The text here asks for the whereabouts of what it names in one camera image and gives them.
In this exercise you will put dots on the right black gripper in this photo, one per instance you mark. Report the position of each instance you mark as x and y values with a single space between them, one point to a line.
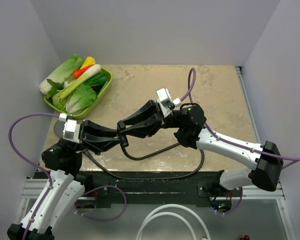
147 127

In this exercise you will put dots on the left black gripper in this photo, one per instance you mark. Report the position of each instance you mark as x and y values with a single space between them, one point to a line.
88 127

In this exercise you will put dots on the black angle valve fitting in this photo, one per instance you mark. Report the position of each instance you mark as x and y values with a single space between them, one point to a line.
123 139

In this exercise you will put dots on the grey shower head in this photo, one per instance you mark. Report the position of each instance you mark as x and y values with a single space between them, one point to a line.
58 128

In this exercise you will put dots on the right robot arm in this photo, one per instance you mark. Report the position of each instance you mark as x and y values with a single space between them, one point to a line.
262 163

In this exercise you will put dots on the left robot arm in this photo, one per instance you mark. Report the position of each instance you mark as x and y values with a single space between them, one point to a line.
59 194

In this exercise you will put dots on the green lettuce toy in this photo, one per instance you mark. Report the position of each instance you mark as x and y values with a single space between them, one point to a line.
74 101

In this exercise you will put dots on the green plastic tray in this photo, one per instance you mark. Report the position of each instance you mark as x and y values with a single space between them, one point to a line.
100 91

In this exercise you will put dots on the white leek toy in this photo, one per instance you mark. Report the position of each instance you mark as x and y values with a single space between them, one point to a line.
90 72

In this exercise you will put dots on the dark green vegetable toy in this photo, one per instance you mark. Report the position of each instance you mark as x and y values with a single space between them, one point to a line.
97 80

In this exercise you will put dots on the orange carrot toy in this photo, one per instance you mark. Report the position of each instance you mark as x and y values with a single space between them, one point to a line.
79 72

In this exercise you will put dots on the napa cabbage toy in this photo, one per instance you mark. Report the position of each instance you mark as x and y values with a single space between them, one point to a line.
70 65

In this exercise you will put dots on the yellow pepper toy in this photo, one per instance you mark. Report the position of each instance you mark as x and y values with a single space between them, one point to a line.
88 62

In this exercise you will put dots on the red small object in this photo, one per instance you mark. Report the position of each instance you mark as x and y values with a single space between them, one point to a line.
245 237

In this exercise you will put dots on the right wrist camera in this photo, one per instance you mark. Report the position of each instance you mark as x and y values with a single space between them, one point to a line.
166 103

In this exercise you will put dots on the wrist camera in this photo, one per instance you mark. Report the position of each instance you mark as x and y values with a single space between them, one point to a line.
71 129
166 103

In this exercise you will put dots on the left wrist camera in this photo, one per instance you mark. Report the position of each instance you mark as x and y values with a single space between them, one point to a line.
71 129

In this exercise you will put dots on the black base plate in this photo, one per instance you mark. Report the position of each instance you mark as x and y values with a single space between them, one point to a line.
153 188

